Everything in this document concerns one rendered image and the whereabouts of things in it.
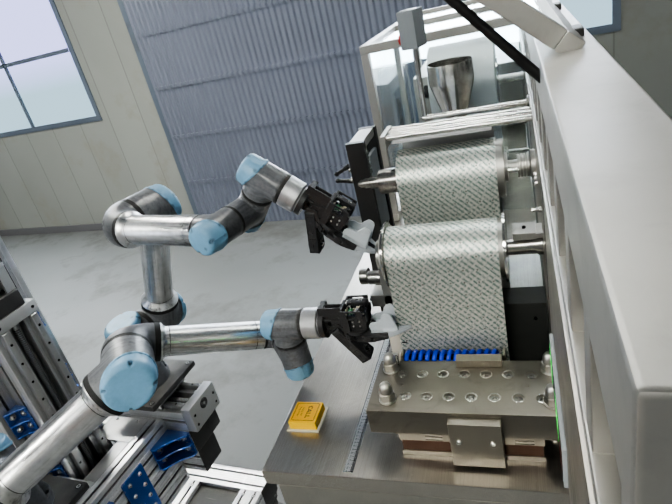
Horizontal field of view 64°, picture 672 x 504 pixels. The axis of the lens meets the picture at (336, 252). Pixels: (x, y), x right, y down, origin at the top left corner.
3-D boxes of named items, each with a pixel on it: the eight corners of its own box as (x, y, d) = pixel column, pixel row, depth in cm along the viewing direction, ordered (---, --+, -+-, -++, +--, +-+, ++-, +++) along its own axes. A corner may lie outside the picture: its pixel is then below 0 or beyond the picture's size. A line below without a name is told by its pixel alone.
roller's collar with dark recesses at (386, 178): (384, 188, 145) (380, 166, 142) (406, 186, 143) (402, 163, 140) (380, 197, 140) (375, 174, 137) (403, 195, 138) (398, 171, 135)
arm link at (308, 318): (304, 345, 128) (314, 325, 135) (322, 345, 127) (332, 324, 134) (296, 319, 125) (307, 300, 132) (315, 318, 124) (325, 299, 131)
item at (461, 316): (403, 352, 127) (389, 285, 119) (508, 352, 119) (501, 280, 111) (403, 354, 126) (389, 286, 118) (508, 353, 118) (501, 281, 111)
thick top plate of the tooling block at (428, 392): (385, 380, 127) (381, 360, 124) (571, 382, 113) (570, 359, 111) (371, 432, 113) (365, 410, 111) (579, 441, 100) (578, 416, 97)
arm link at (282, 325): (275, 330, 139) (266, 302, 135) (315, 329, 135) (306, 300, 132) (263, 349, 132) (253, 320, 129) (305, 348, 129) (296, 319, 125)
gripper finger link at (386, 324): (405, 316, 117) (365, 317, 120) (410, 338, 120) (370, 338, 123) (408, 308, 120) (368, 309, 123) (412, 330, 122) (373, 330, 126)
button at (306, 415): (299, 408, 135) (297, 401, 134) (325, 409, 133) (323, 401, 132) (290, 429, 130) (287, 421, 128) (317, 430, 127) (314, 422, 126)
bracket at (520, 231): (512, 230, 114) (512, 221, 113) (542, 228, 112) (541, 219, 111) (512, 241, 110) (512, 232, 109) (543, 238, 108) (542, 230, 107)
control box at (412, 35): (406, 47, 156) (400, 10, 152) (427, 43, 153) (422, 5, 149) (396, 52, 151) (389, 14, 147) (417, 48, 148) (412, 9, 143)
